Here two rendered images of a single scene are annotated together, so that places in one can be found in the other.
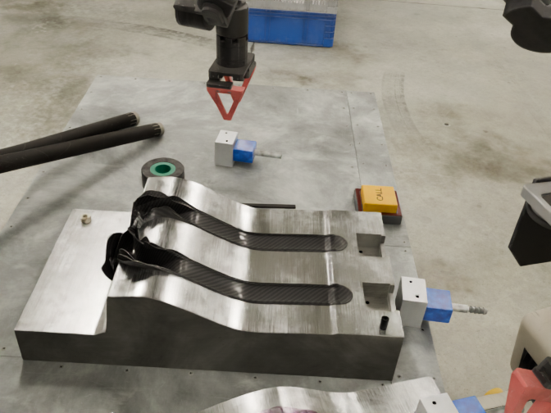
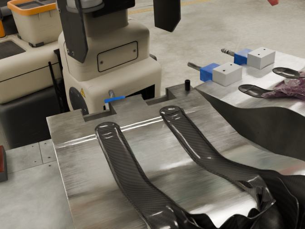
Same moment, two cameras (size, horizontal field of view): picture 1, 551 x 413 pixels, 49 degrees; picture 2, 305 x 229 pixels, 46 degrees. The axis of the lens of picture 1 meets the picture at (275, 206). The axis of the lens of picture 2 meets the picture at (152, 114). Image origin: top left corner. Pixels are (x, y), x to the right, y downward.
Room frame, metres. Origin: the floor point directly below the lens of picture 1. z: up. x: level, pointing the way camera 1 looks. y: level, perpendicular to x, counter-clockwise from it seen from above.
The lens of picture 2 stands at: (0.77, 0.37, 1.20)
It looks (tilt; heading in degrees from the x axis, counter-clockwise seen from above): 32 degrees down; 252
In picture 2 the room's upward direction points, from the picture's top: 5 degrees counter-clockwise
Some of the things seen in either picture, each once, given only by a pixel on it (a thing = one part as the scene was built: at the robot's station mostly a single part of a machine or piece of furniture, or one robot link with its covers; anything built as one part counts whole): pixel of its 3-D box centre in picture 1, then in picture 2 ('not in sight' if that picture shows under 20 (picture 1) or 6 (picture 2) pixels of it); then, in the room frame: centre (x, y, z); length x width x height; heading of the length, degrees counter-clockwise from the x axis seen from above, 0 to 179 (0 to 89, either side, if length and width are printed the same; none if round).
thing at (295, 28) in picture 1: (287, 16); not in sight; (3.86, 0.01, 0.11); 0.61 x 0.41 x 0.22; 89
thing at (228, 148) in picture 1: (249, 152); not in sight; (1.04, 0.06, 0.83); 0.13 x 0.05 x 0.05; 83
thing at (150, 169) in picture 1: (163, 176); not in sight; (0.94, 0.22, 0.82); 0.08 x 0.08 x 0.04
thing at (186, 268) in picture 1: (228, 247); (183, 163); (0.64, 0.06, 0.92); 0.35 x 0.16 x 0.09; 91
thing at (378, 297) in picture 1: (378, 306); (158, 105); (0.59, -0.15, 0.87); 0.05 x 0.05 x 0.04; 1
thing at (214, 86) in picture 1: (229, 93); not in sight; (1.02, 0.10, 0.96); 0.07 x 0.07 x 0.09; 82
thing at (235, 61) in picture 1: (232, 52); not in sight; (1.04, 0.10, 1.03); 0.10 x 0.07 x 0.07; 172
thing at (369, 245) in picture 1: (370, 254); (99, 120); (0.70, -0.15, 0.87); 0.05 x 0.05 x 0.04; 1
